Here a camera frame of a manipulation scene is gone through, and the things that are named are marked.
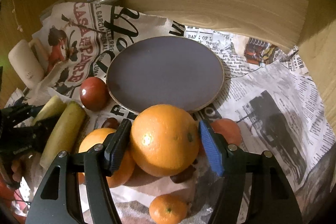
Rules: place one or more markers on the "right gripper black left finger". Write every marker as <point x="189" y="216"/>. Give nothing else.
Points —
<point x="57" y="199"/>

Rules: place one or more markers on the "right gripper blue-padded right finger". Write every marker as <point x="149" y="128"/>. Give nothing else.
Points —
<point x="272" y="199"/>

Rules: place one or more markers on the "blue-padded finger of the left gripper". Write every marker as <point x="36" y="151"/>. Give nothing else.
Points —
<point x="27" y="135"/>

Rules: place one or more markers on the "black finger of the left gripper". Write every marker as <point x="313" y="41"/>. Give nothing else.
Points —
<point x="18" y="113"/>

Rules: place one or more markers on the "yellow-green corn cob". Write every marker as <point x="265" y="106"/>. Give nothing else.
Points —
<point x="64" y="134"/>
<point x="53" y="108"/>

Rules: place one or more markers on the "large orange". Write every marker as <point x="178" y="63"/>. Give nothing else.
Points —
<point x="125" y="171"/>
<point x="164" y="140"/>

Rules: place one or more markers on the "red tomato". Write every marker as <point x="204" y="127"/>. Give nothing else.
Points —
<point x="94" y="94"/>
<point x="229" y="129"/>

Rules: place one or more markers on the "small mandarin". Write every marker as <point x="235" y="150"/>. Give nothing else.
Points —
<point x="168" y="208"/>

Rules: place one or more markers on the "person's right hand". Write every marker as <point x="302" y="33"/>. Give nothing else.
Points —
<point x="17" y="170"/>

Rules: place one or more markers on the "black and white newspaper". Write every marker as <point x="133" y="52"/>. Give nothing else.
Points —
<point x="277" y="106"/>

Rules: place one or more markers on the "printed newspaper cloth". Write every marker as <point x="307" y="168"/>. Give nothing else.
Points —
<point x="82" y="39"/>

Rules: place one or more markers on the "dark round plate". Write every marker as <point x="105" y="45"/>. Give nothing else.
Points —
<point x="165" y="70"/>

